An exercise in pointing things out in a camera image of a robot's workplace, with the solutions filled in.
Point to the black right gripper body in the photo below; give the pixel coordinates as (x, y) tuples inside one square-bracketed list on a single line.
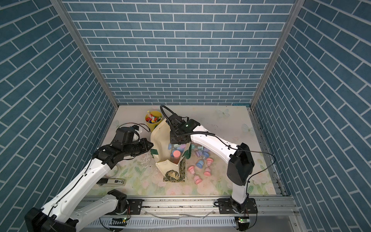
[(175, 138)]

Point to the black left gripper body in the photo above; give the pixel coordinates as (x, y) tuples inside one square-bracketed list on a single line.
[(135, 148)]

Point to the large pink hourglass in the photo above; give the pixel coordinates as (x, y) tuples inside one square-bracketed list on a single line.
[(175, 157)]

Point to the cream canvas tote bag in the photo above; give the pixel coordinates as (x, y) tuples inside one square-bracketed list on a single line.
[(171, 172)]

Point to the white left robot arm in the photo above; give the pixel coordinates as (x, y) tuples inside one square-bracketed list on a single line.
[(60, 214)]

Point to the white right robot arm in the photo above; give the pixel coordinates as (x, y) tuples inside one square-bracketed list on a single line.
[(238, 157)]

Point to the clear tape roll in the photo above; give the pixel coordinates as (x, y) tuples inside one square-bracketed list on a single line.
[(113, 172)]

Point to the yellow cup with markers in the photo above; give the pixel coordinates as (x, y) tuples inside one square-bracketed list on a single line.
[(153, 119)]

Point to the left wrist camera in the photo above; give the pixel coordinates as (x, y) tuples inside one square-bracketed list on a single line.
[(126, 136)]

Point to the aluminium rail base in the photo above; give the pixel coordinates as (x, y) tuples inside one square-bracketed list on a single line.
[(209, 211)]

